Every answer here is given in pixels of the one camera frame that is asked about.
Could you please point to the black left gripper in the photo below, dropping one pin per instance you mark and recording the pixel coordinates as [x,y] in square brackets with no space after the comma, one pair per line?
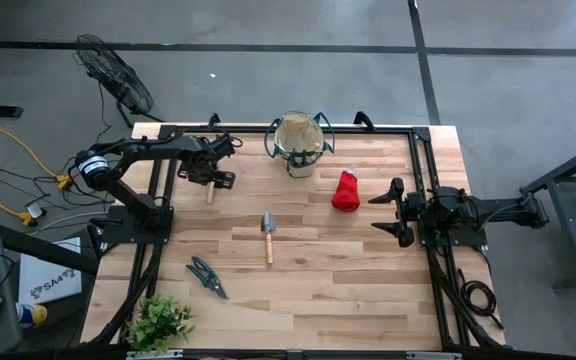
[203,155]

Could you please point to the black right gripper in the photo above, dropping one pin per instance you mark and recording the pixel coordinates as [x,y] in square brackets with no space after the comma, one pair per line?
[410,212]

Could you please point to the red gardening glove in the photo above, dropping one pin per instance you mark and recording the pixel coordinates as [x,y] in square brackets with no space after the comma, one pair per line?
[345,197]

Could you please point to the green pruning shears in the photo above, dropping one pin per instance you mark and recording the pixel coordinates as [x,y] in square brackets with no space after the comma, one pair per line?
[203,272]

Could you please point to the cream green gardening bag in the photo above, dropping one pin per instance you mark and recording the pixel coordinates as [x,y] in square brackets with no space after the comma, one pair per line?
[298,135]

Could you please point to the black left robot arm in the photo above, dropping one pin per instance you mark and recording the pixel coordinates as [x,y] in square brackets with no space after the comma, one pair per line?
[138,202]

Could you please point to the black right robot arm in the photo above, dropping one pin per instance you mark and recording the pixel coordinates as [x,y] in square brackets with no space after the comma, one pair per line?
[498,207]

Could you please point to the black floor fan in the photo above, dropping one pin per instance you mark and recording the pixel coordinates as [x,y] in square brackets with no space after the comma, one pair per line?
[113,75]

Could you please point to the green potted plant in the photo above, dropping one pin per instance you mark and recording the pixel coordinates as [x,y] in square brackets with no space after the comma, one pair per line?
[158,322]

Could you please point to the white power adapter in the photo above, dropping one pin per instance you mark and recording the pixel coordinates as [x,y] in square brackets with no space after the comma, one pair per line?
[35,212]

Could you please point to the white cardboard box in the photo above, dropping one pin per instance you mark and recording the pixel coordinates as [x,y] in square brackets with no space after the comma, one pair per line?
[48,270]

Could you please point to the yellow blue white bottle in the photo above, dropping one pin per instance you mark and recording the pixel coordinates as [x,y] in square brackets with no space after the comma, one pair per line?
[35,315]

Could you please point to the black table frame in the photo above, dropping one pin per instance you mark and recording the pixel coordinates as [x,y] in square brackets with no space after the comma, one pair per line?
[293,130]

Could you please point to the silver metal bracket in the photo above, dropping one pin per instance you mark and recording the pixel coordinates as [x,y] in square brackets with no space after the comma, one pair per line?
[433,356]
[155,355]

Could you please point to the grey metal table frame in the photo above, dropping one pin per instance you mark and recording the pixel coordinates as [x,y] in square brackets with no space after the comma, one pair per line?
[575,235]

